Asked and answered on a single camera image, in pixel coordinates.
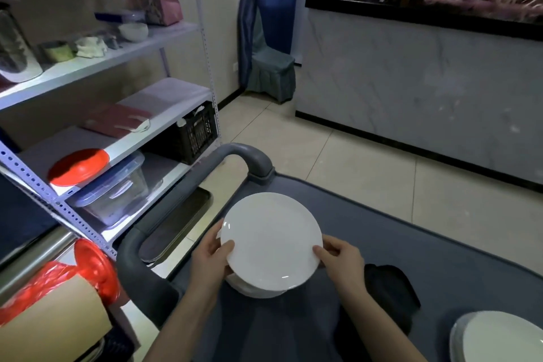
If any person's right forearm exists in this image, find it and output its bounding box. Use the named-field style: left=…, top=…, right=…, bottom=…
left=337, top=289, right=427, bottom=362

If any shiny metal container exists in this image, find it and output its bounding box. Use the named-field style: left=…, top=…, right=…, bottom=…
left=0, top=1, right=43, bottom=83

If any crumpled white cloth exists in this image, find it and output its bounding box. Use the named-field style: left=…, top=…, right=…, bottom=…
left=75, top=36, right=109, bottom=58

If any white round plate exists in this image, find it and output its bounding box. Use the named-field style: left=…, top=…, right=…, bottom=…
left=225, top=272, right=298, bottom=300
left=220, top=192, right=324, bottom=292

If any person's left forearm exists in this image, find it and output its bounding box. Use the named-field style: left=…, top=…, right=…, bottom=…
left=142, top=285, right=221, bottom=362

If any dark blue cleaning cloth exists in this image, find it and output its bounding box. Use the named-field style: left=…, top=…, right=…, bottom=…
left=333, top=264, right=421, bottom=362

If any grey service cart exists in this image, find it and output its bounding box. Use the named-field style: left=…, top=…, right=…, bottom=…
left=115, top=143, right=543, bottom=362

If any red plastic lid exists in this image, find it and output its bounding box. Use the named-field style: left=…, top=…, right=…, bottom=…
left=47, top=148, right=110, bottom=187

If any black plastic crate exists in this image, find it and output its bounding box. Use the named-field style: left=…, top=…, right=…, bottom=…
left=177, top=101, right=219, bottom=165

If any clear container blue lid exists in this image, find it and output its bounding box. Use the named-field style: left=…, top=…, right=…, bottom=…
left=67, top=152, right=150, bottom=227

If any chair with grey-green cover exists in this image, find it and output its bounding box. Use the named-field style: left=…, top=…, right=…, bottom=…
left=245, top=9, right=297, bottom=105

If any steel tray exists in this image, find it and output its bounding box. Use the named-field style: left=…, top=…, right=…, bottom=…
left=137, top=187, right=214, bottom=265

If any marble bar counter black top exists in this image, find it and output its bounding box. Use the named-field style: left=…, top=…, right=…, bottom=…
left=295, top=0, right=543, bottom=193

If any white metal shelf rack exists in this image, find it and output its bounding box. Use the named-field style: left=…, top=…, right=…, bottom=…
left=0, top=0, right=221, bottom=261

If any white bowl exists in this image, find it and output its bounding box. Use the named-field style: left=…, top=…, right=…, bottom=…
left=118, top=22, right=149, bottom=43

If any stack of white plates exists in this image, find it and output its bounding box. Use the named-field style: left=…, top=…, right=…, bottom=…
left=449, top=311, right=543, bottom=362

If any dark blue flat box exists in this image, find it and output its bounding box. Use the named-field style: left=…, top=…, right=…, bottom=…
left=94, top=9, right=147, bottom=22

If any brown cardboard box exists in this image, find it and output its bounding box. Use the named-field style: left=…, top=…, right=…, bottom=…
left=0, top=274, right=113, bottom=362

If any person's left hand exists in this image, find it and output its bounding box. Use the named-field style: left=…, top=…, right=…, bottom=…
left=189, top=218, right=235, bottom=295

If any person's right hand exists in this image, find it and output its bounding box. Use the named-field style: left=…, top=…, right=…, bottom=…
left=312, top=234, right=367, bottom=299

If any row of pink bags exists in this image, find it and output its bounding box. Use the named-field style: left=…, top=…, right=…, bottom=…
left=423, top=0, right=543, bottom=21

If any small green object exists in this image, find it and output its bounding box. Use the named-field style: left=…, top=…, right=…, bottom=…
left=42, top=40, right=75, bottom=63

